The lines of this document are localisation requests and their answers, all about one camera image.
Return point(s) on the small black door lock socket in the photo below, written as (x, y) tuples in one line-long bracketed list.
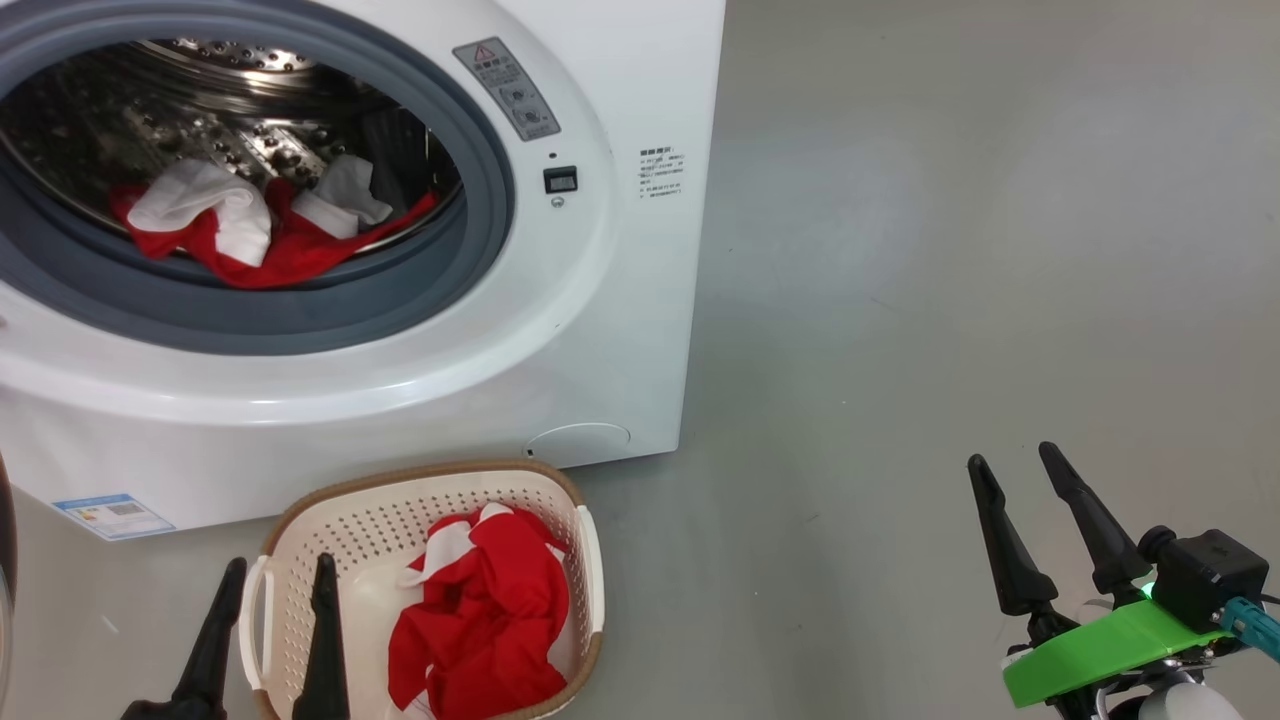
[(560, 180)]

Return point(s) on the blue energy label sticker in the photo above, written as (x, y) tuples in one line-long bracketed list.
[(112, 516)]

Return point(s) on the black text sticker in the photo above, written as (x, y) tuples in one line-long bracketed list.
[(662, 173)]

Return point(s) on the steel washing machine drum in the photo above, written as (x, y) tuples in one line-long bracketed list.
[(150, 120)]

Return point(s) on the round white filter cover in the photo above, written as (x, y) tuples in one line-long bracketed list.
[(578, 445)]

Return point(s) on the black washing machine glass door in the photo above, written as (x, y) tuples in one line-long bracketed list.
[(6, 560)]

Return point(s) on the cream perforated laundry basket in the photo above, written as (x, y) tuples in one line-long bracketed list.
[(340, 530)]

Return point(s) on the grey warning label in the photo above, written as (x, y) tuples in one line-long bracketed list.
[(508, 90)]

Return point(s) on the grey rubber door gasket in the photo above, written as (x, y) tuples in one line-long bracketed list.
[(470, 250)]

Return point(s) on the white front-load washing machine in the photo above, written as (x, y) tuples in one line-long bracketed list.
[(600, 330)]

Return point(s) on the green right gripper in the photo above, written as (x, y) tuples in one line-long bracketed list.
[(1100, 650)]

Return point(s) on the red and white garment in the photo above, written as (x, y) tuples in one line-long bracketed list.
[(490, 610), (290, 255)]

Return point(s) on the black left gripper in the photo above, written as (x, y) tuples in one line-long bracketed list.
[(175, 711)]

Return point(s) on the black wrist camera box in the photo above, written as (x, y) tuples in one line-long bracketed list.
[(1205, 580)]

